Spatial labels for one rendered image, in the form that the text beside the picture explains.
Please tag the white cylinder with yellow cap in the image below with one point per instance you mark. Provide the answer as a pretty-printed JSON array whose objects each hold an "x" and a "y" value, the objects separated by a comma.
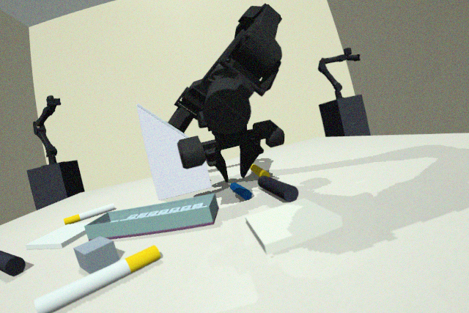
[
  {"x": 88, "y": 214},
  {"x": 73, "y": 291}
]

